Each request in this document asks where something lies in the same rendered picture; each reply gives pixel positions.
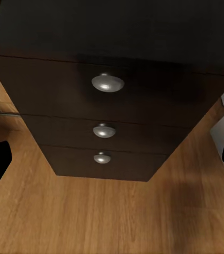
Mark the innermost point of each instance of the desk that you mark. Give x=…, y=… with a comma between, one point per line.
x=176, y=35

